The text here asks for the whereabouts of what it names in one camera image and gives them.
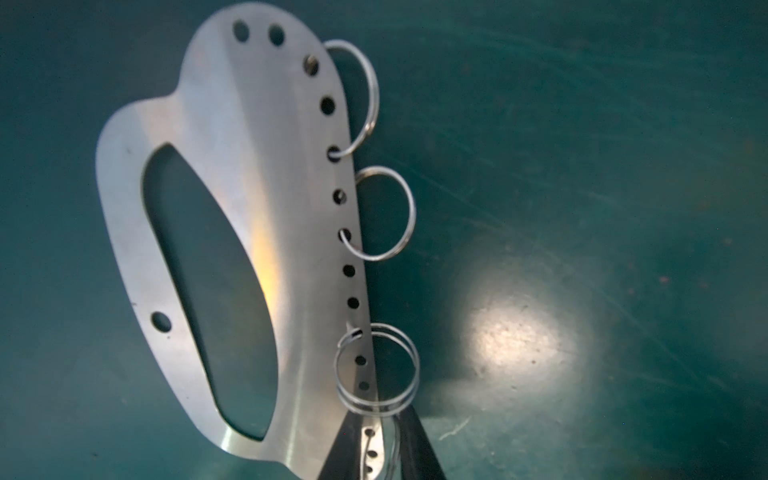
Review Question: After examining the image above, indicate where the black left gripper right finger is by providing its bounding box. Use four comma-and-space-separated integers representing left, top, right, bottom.
397, 405, 446, 480

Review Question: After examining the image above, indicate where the silver perforated metal plate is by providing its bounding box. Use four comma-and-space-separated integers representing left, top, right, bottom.
96, 2, 369, 479

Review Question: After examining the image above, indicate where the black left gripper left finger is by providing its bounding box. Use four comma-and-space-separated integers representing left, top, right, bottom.
318, 412, 363, 480

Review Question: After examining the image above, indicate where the silver keyring top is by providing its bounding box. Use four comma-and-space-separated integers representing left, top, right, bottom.
322, 38, 382, 162

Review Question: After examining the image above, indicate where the silver keyring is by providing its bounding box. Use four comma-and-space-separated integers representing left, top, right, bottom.
333, 322, 421, 418
322, 38, 382, 162
337, 165, 417, 263

